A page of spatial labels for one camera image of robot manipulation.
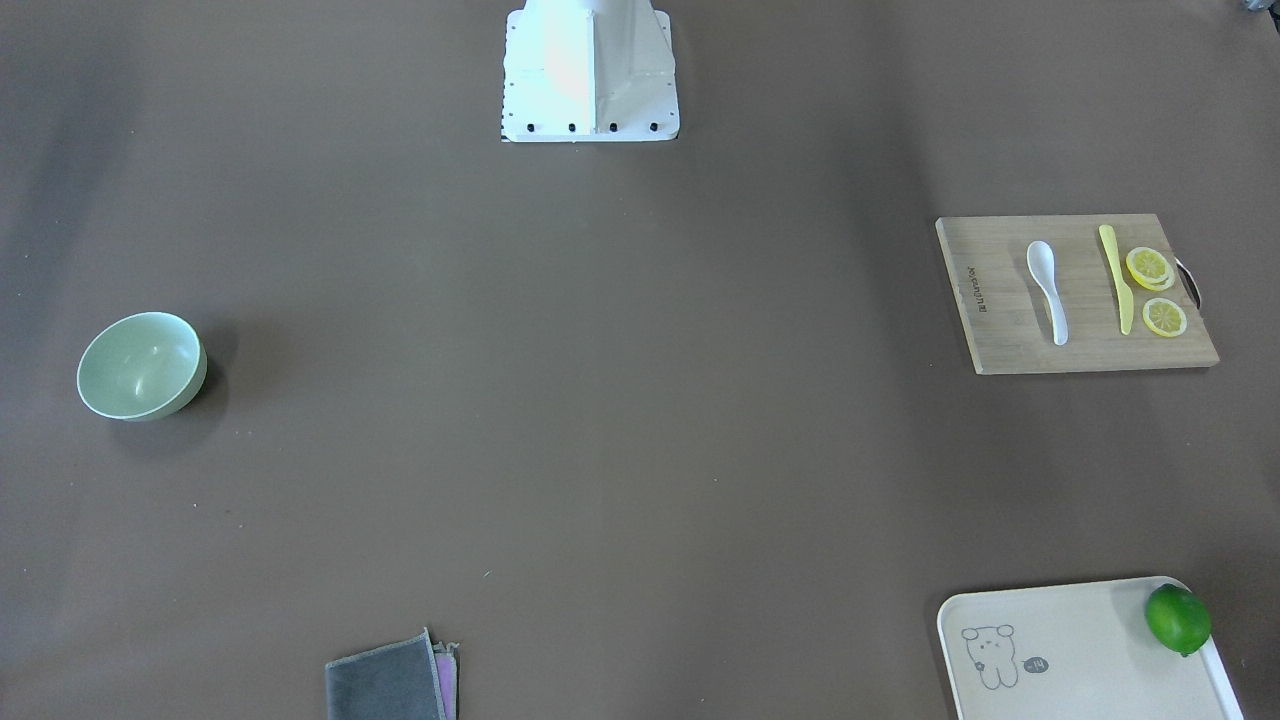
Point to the white ceramic spoon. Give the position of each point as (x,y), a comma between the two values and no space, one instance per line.
(1041,264)

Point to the light green bowl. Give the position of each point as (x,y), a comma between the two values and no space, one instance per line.
(142,368)

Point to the pink cloth under grey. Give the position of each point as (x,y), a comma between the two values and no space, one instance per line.
(448,672)

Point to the bamboo cutting board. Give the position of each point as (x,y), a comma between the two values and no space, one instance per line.
(1005,315)

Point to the grey folded cloth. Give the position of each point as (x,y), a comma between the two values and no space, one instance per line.
(396,681)

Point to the yellow plastic knife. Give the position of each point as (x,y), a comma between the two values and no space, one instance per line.
(1124,294)

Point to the upper lemon slice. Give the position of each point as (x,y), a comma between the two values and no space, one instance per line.
(1145,256)

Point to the lower lemon slice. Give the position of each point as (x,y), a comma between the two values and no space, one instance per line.
(1164,317)

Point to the cream rabbit tray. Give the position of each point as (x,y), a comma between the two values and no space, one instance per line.
(1074,651)

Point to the green lime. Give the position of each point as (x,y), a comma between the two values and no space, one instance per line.
(1178,619)

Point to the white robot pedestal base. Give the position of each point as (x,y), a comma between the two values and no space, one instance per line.
(589,71)

